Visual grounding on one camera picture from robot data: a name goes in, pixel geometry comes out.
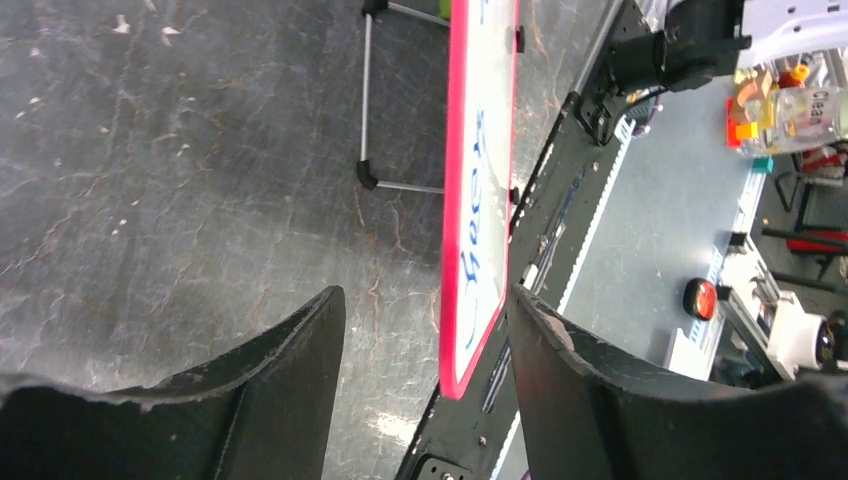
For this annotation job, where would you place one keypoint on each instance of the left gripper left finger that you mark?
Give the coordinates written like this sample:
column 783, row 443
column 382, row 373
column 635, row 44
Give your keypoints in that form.
column 259, row 411

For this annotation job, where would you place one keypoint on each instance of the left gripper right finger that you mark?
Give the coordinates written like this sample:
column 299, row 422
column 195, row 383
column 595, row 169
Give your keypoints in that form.
column 590, row 410

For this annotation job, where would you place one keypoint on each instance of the pink framed whiteboard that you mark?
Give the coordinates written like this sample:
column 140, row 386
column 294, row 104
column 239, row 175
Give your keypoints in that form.
column 477, row 181

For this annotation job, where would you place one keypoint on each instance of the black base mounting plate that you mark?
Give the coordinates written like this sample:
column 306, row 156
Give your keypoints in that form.
column 560, row 87

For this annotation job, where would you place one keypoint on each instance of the red round button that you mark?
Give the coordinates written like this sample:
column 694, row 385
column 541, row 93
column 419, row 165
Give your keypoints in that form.
column 700, row 299

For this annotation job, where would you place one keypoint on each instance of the clear spray bottle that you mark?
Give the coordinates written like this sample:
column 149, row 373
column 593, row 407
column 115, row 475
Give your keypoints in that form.
column 763, row 119

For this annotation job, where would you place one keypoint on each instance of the grey slotted cable duct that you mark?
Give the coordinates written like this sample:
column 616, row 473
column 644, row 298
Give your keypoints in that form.
column 596, row 218

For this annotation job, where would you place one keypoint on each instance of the silver whiteboard stand frame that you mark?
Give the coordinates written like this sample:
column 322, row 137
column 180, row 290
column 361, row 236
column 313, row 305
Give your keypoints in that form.
column 390, row 58

